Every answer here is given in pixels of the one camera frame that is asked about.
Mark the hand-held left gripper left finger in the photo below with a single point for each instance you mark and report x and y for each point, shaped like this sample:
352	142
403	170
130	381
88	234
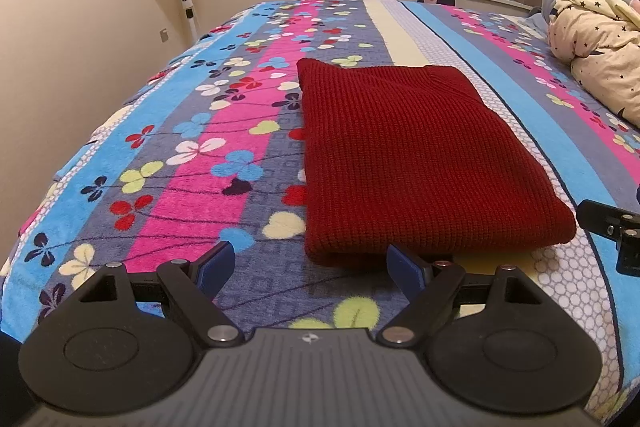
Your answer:
215	264

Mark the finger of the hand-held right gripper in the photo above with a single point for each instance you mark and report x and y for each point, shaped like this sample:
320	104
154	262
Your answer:
627	232

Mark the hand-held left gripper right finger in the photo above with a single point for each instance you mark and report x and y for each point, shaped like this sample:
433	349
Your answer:
404	269

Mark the dark red knit sweater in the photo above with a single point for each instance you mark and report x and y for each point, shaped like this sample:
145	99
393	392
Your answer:
420	157

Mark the floral striped fleece blanket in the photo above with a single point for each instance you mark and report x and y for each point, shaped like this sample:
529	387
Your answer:
175	132

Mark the cream star print duvet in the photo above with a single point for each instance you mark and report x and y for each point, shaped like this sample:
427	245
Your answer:
600	37

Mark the low wall socket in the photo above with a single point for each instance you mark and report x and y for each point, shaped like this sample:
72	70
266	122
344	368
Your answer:
164	35

